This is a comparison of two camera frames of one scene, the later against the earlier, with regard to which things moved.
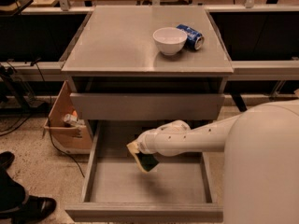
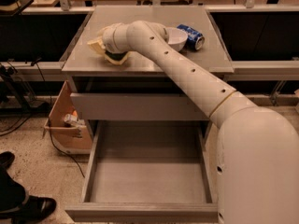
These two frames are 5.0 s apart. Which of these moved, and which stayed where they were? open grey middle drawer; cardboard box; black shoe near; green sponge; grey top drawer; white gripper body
Moved: green sponge; white gripper body
Stayed: open grey middle drawer; black shoe near; cardboard box; grey top drawer
